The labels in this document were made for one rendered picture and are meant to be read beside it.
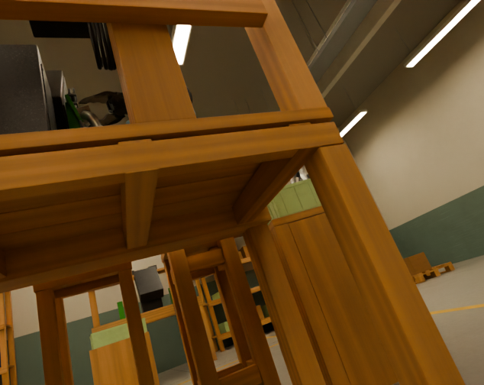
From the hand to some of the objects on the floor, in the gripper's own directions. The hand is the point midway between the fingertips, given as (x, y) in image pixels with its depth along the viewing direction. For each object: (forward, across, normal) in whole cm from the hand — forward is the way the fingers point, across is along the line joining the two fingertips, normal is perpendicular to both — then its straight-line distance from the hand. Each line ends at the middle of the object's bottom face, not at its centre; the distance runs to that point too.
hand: (87, 114), depth 109 cm
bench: (+46, -78, +79) cm, 120 cm away
